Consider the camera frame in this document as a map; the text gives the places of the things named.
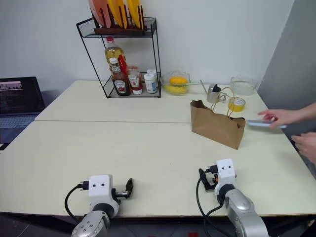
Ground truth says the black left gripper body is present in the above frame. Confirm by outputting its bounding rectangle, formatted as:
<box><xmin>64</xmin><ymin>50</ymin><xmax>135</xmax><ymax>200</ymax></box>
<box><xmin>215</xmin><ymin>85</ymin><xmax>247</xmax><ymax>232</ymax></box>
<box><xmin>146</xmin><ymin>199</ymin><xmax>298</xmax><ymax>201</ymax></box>
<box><xmin>111</xmin><ymin>188</ymin><xmax>129</xmax><ymax>204</ymax></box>

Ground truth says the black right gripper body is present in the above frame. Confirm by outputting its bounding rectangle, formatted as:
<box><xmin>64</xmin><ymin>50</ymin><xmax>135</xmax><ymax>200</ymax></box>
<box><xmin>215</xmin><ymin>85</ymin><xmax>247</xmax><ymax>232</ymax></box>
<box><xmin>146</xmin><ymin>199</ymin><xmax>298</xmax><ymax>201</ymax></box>
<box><xmin>207</xmin><ymin>171</ymin><xmax>219</xmax><ymax>189</ymax></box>

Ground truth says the brown paper bag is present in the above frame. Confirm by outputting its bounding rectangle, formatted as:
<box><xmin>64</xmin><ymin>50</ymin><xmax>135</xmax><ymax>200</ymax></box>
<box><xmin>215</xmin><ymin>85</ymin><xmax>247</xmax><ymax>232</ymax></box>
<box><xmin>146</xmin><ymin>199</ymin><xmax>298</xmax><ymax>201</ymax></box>
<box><xmin>190</xmin><ymin>86</ymin><xmax>246</xmax><ymax>150</ymax></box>

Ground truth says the person's right hand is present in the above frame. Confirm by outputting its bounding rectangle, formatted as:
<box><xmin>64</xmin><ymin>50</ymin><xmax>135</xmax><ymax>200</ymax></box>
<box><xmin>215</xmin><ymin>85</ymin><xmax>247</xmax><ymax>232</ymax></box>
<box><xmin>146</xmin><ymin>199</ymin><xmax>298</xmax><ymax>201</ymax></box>
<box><xmin>257</xmin><ymin>109</ymin><xmax>287</xmax><ymax>129</ymax></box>

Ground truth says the person's left hand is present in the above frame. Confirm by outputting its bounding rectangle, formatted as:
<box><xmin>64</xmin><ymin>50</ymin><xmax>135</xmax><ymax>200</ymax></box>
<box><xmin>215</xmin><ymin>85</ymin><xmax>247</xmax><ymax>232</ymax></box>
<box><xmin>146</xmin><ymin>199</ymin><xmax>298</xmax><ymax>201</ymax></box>
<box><xmin>290</xmin><ymin>131</ymin><xmax>316</xmax><ymax>161</ymax></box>

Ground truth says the yellow tape roll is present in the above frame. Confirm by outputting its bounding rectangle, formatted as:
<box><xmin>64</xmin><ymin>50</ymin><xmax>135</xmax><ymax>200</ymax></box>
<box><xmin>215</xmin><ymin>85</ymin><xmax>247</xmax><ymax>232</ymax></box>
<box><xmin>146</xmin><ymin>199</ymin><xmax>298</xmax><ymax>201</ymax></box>
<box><xmin>227</xmin><ymin>96</ymin><xmax>247</xmax><ymax>113</ymax></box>

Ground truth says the small metal watering can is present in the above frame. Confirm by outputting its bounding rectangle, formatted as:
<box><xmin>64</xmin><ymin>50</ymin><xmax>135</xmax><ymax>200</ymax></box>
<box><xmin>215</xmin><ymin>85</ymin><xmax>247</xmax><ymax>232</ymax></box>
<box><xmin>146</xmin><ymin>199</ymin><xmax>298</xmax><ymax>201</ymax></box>
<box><xmin>199</xmin><ymin>79</ymin><xmax>229</xmax><ymax>104</ymax></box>

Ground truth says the yellow lemon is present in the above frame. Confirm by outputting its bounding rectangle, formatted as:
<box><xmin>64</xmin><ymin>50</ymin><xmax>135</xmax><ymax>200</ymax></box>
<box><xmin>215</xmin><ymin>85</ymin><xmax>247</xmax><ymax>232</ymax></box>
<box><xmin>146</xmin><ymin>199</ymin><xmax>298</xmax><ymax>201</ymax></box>
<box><xmin>165</xmin><ymin>84</ymin><xmax>188</xmax><ymax>95</ymax></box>

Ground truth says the light green stick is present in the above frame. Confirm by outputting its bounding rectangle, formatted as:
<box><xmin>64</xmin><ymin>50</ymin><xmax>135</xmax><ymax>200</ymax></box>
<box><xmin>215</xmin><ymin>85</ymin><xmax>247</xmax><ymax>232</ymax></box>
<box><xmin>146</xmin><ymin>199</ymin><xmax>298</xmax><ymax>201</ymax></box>
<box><xmin>170</xmin><ymin>81</ymin><xmax>202</xmax><ymax>87</ymax></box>

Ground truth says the clear glass bowl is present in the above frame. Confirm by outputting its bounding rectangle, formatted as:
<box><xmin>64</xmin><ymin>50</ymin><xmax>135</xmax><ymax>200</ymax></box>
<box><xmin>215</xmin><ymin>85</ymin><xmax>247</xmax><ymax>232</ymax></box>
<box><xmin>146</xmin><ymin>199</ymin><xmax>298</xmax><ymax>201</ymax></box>
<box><xmin>230</xmin><ymin>76</ymin><xmax>258</xmax><ymax>96</ymax></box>

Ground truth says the large dark ketchup bottle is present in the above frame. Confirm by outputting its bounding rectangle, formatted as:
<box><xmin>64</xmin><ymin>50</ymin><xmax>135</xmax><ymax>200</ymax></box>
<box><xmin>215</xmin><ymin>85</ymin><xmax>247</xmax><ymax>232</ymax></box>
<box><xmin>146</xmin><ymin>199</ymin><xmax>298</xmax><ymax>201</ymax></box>
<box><xmin>109</xmin><ymin>58</ymin><xmax>132</xmax><ymax>97</ymax></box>

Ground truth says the red squeeze ketchup bottle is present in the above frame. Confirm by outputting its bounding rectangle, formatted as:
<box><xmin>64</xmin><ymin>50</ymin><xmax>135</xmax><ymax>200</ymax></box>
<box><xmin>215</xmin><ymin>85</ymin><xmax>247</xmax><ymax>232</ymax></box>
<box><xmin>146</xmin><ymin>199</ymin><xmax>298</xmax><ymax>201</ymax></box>
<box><xmin>127</xmin><ymin>65</ymin><xmax>144</xmax><ymax>96</ymax></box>

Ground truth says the white jar with blue label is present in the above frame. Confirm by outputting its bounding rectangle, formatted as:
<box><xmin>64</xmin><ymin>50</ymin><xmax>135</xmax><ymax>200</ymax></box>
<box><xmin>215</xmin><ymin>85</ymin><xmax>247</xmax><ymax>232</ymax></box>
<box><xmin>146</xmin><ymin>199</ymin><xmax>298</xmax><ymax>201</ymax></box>
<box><xmin>143</xmin><ymin>73</ymin><xmax>158</xmax><ymax>94</ymax></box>

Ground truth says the orange fruit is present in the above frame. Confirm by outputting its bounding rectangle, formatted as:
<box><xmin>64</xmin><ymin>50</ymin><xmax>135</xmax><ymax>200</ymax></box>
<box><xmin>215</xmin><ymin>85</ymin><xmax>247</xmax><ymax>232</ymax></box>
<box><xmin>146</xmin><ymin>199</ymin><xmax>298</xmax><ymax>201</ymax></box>
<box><xmin>169</xmin><ymin>77</ymin><xmax>188</xmax><ymax>85</ymax></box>

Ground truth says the glass bowl with scalloped rim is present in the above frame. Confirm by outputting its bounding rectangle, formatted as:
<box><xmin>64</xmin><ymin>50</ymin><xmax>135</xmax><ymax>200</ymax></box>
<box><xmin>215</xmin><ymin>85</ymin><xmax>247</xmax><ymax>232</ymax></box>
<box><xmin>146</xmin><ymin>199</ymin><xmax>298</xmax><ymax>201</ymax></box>
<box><xmin>160</xmin><ymin>70</ymin><xmax>191</xmax><ymax>97</ymax></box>

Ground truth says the cooking oil bottle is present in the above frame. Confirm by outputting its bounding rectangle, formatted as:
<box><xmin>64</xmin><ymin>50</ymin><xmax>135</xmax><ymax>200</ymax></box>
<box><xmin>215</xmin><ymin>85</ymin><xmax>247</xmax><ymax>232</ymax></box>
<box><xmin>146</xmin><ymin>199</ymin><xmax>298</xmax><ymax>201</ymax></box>
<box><xmin>104</xmin><ymin>36</ymin><xmax>128</xmax><ymax>76</ymax></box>

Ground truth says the open laptop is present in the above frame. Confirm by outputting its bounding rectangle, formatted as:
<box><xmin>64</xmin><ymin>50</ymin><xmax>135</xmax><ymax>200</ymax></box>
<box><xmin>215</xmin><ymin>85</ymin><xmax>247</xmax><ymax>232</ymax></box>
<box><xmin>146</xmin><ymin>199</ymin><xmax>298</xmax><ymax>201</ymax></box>
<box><xmin>0</xmin><ymin>76</ymin><xmax>46</xmax><ymax>144</ymax></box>

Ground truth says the dark wooden plate rack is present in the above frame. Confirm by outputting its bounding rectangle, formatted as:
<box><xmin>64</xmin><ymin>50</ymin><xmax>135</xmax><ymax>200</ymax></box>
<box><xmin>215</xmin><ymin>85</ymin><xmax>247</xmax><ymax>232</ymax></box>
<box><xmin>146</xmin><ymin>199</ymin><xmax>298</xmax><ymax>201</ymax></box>
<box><xmin>93</xmin><ymin>4</ymin><xmax>148</xmax><ymax>37</ymax></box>

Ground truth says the yellow plate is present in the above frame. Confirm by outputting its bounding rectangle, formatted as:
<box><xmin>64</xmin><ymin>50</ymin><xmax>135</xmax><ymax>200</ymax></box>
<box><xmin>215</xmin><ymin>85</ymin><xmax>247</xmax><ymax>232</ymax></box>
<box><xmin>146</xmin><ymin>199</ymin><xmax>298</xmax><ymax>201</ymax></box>
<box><xmin>106</xmin><ymin>0</ymin><xmax>128</xmax><ymax>28</ymax></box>
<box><xmin>126</xmin><ymin>0</ymin><xmax>145</xmax><ymax>28</ymax></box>

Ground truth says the pink plate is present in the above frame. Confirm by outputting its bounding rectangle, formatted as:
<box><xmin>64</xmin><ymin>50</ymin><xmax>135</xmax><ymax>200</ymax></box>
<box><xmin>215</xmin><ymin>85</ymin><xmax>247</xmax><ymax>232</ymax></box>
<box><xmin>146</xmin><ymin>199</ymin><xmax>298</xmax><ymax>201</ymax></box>
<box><xmin>88</xmin><ymin>0</ymin><xmax>112</xmax><ymax>28</ymax></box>

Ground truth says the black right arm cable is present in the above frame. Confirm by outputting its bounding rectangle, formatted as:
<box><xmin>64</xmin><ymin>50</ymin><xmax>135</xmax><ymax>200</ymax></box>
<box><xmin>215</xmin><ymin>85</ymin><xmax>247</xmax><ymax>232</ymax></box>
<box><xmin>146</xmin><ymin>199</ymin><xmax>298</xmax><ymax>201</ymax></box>
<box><xmin>196</xmin><ymin>164</ymin><xmax>229</xmax><ymax>237</ymax></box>

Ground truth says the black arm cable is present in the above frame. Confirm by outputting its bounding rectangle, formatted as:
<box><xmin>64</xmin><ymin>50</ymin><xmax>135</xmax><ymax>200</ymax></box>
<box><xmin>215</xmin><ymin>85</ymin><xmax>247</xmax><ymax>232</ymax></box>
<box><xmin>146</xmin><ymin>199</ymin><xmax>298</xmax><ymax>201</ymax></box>
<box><xmin>196</xmin><ymin>164</ymin><xmax>229</xmax><ymax>237</ymax></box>
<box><xmin>64</xmin><ymin>181</ymin><xmax>90</xmax><ymax>222</ymax></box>

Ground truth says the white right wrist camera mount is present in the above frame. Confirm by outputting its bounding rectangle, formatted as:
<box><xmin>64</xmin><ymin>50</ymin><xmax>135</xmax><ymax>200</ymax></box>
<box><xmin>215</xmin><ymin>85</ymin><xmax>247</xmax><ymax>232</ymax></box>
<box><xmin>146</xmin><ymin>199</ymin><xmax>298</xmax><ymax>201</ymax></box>
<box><xmin>213</xmin><ymin>158</ymin><xmax>237</xmax><ymax>196</ymax></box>

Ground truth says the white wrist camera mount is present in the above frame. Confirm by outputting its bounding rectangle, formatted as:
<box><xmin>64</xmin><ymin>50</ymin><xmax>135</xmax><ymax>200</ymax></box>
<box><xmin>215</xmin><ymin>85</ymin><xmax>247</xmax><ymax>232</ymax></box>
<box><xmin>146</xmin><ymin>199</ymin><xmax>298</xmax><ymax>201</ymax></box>
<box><xmin>213</xmin><ymin>158</ymin><xmax>237</xmax><ymax>196</ymax></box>
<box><xmin>88</xmin><ymin>174</ymin><xmax>114</xmax><ymax>206</ymax></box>

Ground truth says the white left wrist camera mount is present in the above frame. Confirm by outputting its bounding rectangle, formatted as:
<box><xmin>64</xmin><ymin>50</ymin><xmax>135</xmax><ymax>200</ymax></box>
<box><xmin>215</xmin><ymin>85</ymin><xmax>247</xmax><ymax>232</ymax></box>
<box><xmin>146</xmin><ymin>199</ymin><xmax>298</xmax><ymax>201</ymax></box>
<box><xmin>88</xmin><ymin>174</ymin><xmax>114</xmax><ymax>206</ymax></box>

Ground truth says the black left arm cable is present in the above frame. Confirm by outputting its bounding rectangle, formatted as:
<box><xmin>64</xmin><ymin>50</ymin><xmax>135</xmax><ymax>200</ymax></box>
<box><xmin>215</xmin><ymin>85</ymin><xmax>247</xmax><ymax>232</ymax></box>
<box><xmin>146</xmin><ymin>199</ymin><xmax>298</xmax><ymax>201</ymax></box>
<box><xmin>64</xmin><ymin>181</ymin><xmax>90</xmax><ymax>222</ymax></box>

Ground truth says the black wire shelf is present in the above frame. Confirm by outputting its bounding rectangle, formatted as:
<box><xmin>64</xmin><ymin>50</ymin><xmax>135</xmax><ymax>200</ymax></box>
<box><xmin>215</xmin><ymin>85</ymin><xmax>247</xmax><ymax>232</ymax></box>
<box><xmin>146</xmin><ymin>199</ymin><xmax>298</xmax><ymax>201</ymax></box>
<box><xmin>76</xmin><ymin>17</ymin><xmax>162</xmax><ymax>99</ymax></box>

